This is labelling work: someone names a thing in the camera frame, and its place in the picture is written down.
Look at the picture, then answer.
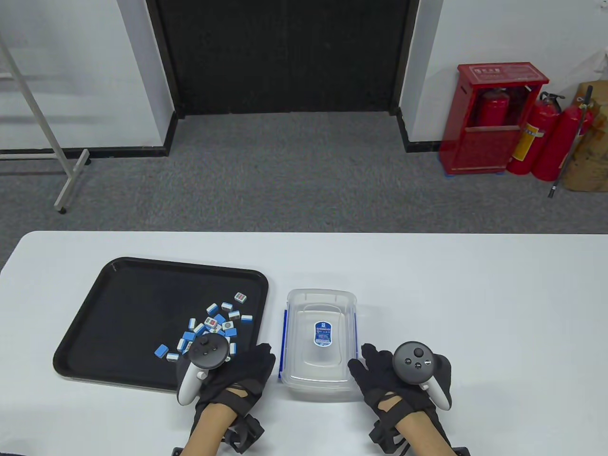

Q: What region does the person's left hand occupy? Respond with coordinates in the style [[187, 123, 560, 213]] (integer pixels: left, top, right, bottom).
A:
[[190, 343, 277, 440]]

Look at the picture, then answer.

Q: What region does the person's right hand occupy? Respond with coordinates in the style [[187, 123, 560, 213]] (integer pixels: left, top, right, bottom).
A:
[[348, 343, 452, 447]]

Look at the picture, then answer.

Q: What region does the dark grey controller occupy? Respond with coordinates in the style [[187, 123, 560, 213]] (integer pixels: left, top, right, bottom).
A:
[[176, 334, 229, 407], [392, 341, 453, 411]]

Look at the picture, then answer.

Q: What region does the clear lid with blue label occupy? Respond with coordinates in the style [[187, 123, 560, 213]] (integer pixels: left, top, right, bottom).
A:
[[286, 288, 358, 383]]

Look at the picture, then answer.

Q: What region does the clear container with blue clips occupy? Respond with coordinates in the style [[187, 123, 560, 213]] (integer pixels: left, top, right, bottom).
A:
[[278, 288, 358, 402]]

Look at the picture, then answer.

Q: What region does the pile of blue mahjong tiles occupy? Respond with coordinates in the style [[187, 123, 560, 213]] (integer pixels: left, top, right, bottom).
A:
[[153, 292, 255, 364]]

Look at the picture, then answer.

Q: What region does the black plastic tray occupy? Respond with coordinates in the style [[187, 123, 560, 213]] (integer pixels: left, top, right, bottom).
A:
[[52, 257, 269, 396]]

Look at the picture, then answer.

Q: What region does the person's right forearm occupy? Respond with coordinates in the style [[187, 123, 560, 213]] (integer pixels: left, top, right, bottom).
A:
[[397, 411, 454, 456]]

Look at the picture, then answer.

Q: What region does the person's left forearm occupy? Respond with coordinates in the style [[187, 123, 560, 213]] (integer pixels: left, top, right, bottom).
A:
[[180, 406, 238, 456]]

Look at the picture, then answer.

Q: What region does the red fire extinguisher cabinet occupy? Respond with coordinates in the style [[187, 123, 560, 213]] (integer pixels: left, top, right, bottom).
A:
[[438, 62, 550, 175]]

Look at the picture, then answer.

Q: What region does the red extinguisher inside cabinet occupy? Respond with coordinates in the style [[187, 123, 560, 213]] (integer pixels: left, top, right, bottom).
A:
[[477, 88, 511, 128]]

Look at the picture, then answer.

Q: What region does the plain red fire extinguisher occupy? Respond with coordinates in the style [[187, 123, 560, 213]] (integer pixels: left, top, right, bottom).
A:
[[531, 102, 594, 182]]

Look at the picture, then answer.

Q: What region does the red extinguisher with yellow label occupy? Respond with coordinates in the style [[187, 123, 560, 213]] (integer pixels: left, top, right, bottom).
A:
[[506, 92, 563, 175]]

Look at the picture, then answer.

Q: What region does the brown cardboard box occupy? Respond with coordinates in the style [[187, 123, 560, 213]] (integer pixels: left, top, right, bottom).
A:
[[560, 81, 608, 193]]

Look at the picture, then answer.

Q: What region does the black double door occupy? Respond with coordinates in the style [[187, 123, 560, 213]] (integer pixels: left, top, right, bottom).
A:
[[145, 0, 421, 117]]

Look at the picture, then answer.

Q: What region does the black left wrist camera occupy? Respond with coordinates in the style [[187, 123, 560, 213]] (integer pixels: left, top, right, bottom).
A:
[[223, 413, 266, 454]]

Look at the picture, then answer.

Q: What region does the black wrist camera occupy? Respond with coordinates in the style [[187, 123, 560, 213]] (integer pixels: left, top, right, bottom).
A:
[[223, 413, 266, 454], [370, 418, 407, 456]]

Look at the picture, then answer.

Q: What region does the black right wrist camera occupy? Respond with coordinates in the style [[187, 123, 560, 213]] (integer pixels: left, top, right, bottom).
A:
[[370, 418, 407, 456]]

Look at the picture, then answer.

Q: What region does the white metal stand frame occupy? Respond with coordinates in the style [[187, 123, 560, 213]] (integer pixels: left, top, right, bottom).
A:
[[0, 33, 91, 214]]

